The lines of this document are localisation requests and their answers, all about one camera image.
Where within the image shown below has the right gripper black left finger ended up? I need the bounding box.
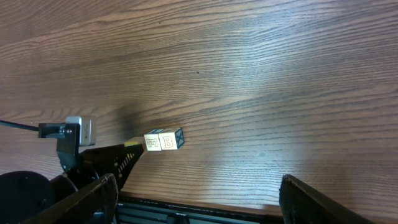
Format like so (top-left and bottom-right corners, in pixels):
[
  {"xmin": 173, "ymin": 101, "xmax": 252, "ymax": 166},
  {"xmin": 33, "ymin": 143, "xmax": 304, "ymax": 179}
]
[{"xmin": 22, "ymin": 174, "xmax": 119, "ymax": 224}]

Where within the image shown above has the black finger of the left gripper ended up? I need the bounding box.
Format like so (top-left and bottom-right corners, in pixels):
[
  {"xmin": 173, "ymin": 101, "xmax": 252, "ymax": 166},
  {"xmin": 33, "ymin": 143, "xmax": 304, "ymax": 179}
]
[{"xmin": 80, "ymin": 144, "xmax": 144, "ymax": 191}]

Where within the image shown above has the red E wooden block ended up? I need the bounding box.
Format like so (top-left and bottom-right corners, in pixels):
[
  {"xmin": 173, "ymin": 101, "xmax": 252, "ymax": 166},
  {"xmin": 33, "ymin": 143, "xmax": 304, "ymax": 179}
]
[{"xmin": 144, "ymin": 129, "xmax": 163, "ymax": 151}]

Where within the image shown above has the yellow S wooden block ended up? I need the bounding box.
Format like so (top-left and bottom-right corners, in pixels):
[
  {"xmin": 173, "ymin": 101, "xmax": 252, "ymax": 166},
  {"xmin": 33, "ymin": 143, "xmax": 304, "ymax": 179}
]
[{"xmin": 124, "ymin": 136, "xmax": 145, "ymax": 147}]

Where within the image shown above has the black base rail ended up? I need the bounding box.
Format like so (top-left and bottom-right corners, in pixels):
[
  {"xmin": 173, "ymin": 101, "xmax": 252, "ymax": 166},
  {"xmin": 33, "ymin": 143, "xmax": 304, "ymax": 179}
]
[{"xmin": 115, "ymin": 195, "xmax": 284, "ymax": 224}]

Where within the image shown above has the blue X B wooden block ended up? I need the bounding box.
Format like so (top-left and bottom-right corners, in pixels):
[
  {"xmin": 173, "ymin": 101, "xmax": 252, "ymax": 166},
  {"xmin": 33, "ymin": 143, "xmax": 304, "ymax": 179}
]
[{"xmin": 159, "ymin": 128, "xmax": 185, "ymax": 150}]

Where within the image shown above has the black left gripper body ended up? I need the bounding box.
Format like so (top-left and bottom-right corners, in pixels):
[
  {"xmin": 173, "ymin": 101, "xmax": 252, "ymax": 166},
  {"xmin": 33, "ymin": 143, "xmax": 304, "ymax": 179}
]
[{"xmin": 39, "ymin": 123, "xmax": 99, "ymax": 189}]

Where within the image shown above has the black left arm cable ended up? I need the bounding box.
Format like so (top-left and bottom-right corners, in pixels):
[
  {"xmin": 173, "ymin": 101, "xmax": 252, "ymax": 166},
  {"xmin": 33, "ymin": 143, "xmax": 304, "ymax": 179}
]
[{"xmin": 0, "ymin": 119, "xmax": 40, "ymax": 132}]

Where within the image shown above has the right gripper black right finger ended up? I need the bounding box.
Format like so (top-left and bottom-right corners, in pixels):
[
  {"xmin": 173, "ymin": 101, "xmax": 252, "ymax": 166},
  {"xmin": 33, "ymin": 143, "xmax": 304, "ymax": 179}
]
[{"xmin": 279, "ymin": 174, "xmax": 374, "ymax": 224}]

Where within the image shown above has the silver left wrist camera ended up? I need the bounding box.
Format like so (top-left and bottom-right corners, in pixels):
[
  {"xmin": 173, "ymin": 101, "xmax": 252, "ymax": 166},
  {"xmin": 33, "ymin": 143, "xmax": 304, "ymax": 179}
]
[{"xmin": 66, "ymin": 116, "xmax": 96, "ymax": 146}]

